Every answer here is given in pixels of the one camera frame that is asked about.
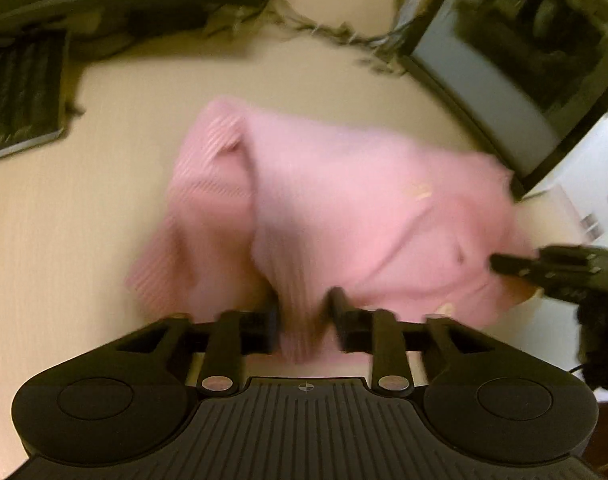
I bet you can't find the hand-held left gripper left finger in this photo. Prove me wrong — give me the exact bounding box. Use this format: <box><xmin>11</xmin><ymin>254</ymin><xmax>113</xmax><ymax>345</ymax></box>
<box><xmin>116</xmin><ymin>305</ymin><xmax>279</xmax><ymax>396</ymax></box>

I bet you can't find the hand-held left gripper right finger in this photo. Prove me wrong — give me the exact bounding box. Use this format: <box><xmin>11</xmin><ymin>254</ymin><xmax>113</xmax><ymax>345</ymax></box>
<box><xmin>329</xmin><ymin>287</ymin><xmax>485</xmax><ymax>396</ymax></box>

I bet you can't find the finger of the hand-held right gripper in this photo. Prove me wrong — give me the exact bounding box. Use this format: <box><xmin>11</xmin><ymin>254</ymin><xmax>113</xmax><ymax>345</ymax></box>
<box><xmin>489</xmin><ymin>253</ymin><xmax>547</xmax><ymax>282</ymax></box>

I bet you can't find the pink ribbed sweater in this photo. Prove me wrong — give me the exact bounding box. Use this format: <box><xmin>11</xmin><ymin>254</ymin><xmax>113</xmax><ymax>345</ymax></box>
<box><xmin>124</xmin><ymin>95</ymin><xmax>540</xmax><ymax>366</ymax></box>

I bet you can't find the black-framed monitor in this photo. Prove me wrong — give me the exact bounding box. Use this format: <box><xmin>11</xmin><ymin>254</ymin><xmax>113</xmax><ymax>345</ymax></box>
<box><xmin>403</xmin><ymin>0</ymin><xmax>608</xmax><ymax>251</ymax></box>

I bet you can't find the black keyboard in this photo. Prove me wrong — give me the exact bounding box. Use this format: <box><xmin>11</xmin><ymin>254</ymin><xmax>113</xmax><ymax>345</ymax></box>
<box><xmin>0</xmin><ymin>27</ymin><xmax>67</xmax><ymax>166</ymax></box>

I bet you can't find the bundle of black cables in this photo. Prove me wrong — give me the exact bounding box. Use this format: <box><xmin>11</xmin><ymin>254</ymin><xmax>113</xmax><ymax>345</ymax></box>
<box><xmin>204</xmin><ymin>0</ymin><xmax>419</xmax><ymax>78</ymax></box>

